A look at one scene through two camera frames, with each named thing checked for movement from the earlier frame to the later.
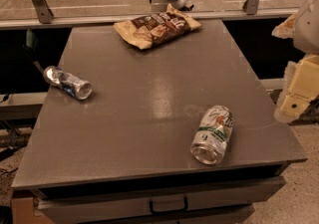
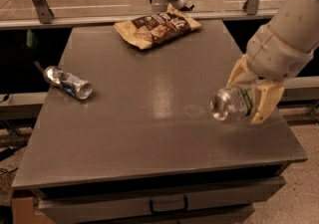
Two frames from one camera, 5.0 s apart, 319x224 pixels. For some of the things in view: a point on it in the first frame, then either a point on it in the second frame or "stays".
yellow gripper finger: [286, 29] to [241, 74]
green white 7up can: [214, 129] to [230, 104]
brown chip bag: [158, 28] stays
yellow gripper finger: [299, 88] to [267, 98]
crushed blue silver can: [72, 85] stays
